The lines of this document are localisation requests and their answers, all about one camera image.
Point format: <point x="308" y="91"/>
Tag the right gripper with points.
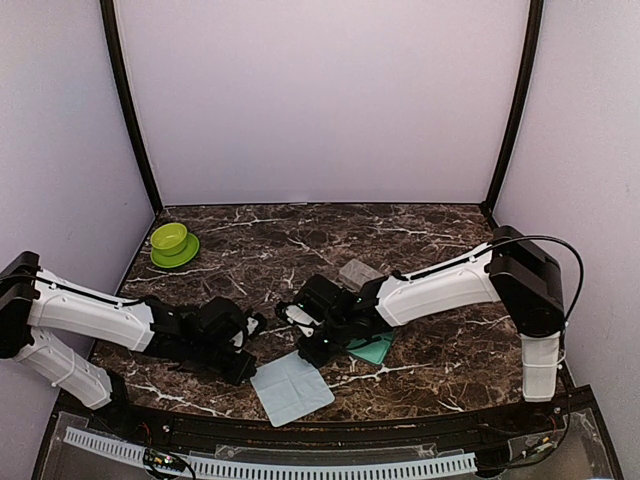
<point x="317" y="358"/>

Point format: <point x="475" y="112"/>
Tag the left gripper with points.
<point x="239" y="374"/>

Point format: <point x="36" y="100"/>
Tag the blue cleaning cloth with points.
<point x="290" y="388"/>

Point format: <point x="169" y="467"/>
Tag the dark grey glasses case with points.
<point x="372" y="350"/>

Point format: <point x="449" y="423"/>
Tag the light grey glasses case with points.
<point x="355" y="273"/>

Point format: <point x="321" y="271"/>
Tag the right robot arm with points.
<point x="511" y="269"/>

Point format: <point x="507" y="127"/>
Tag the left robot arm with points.
<point x="35" y="303"/>

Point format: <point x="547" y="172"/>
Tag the left brown sunglasses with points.
<point x="223" y="285"/>

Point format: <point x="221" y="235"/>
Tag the green bowl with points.
<point x="172" y="246"/>

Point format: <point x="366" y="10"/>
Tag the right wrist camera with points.
<point x="294" y="315"/>

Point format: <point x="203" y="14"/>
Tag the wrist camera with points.
<point x="294" y="315"/>
<point x="253" y="325"/>

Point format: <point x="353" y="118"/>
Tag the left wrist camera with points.
<point x="253" y="325"/>

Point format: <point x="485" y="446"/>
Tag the black front rail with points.
<point x="485" y="429"/>

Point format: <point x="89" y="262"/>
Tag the white cable duct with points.
<point x="195" y="466"/>

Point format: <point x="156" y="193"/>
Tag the left black frame post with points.
<point x="117" y="61"/>

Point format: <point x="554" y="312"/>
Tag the black frame post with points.
<point x="521" y="89"/>
<point x="117" y="61"/>

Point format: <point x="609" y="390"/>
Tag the right black frame post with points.
<point x="521" y="89"/>

